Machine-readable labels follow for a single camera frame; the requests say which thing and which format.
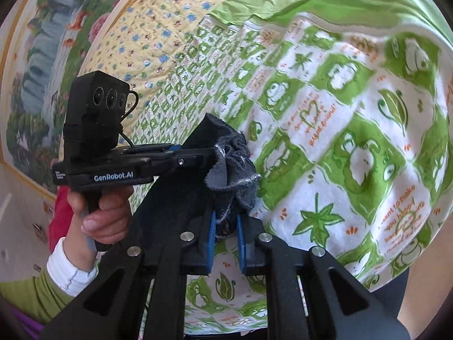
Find person left hand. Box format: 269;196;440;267
63;186;134;272

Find person left forearm green sleeve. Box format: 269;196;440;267
0;236;99;325

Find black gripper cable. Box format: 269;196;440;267
118;90;140;150

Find red fleece blanket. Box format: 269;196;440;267
48;186;73;253

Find black pants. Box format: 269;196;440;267
131;113;262;277

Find green white patterned bedsheet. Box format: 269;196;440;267
120;11;453;337

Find yellow cartoon print quilt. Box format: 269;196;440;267
81;0;224;128

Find framed landscape painting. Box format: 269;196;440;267
1;0;129;198

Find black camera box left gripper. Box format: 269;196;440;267
63;71;130;164

